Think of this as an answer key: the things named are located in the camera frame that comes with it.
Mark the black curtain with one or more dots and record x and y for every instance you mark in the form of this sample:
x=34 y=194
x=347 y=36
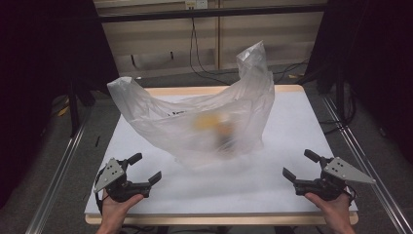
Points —
x=376 y=65
x=35 y=81

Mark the person's right hand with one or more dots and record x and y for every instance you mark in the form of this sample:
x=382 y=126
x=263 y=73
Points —
x=331 y=208

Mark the white power socket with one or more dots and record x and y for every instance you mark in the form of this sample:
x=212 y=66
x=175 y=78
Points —
x=196 y=4

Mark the black horizontal bar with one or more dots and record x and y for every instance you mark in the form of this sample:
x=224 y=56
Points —
x=211 y=13

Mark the person's left hand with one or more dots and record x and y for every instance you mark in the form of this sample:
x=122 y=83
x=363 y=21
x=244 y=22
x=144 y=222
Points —
x=118 y=209

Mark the aluminium floor rail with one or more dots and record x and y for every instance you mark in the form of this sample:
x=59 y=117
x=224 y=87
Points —
x=60 y=175
x=373 y=172

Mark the black metal stand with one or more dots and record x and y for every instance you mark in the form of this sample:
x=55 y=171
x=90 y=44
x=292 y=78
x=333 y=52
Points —
x=339 y=94
x=74 y=107

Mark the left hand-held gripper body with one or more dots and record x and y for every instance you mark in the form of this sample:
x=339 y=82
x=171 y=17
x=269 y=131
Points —
x=112 y=172

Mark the translucent white plastic bag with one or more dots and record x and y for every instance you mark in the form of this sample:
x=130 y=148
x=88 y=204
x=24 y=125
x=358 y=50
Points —
x=152 y=120

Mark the white table mat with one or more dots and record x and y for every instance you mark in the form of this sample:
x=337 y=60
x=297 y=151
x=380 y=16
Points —
x=292 y=130

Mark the yellow floor tape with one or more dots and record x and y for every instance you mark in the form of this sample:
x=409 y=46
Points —
x=63 y=111

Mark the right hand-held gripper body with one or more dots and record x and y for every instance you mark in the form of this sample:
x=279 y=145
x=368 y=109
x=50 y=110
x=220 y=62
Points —
x=337 y=175

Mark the yellow object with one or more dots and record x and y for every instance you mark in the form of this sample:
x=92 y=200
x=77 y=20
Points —
x=205 y=121

